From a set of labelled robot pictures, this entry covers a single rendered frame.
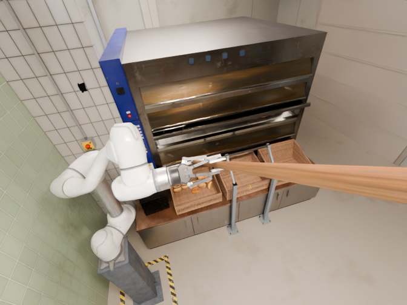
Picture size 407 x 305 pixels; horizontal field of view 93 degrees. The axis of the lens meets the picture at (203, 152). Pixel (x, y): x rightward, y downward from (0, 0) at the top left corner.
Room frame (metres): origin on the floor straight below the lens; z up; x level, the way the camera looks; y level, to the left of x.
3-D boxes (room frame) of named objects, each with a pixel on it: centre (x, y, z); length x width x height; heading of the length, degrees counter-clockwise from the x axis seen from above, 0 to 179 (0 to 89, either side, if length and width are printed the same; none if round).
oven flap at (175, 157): (1.89, -0.36, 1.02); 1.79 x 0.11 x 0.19; 102
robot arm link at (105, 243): (0.68, 0.77, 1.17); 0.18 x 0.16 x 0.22; 158
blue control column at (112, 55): (2.58, 0.86, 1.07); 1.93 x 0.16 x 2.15; 12
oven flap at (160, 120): (1.89, -0.36, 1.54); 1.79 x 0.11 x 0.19; 102
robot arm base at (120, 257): (0.65, 0.77, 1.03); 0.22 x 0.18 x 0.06; 16
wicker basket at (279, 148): (1.76, -1.03, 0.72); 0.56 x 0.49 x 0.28; 102
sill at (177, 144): (1.92, -0.36, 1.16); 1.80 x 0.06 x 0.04; 102
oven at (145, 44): (2.80, -0.09, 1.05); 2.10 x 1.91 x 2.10; 102
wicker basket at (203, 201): (1.51, 0.16, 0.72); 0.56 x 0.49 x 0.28; 104
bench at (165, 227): (1.59, -0.32, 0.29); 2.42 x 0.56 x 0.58; 102
